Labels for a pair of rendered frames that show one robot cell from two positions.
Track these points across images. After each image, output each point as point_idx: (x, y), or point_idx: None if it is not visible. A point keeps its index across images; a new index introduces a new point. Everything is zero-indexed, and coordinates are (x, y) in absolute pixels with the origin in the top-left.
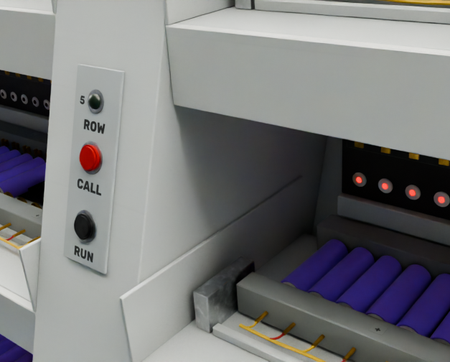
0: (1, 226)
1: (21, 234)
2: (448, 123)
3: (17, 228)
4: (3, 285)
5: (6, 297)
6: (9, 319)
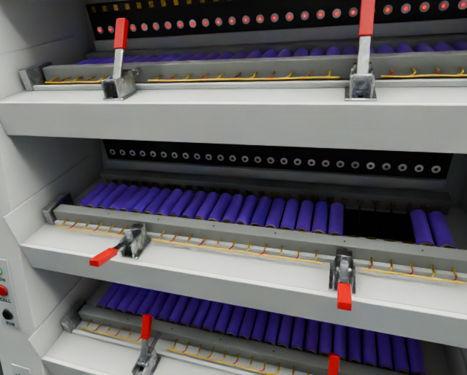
0: (391, 264)
1: (405, 265)
2: None
3: (400, 262)
4: (460, 312)
5: None
6: None
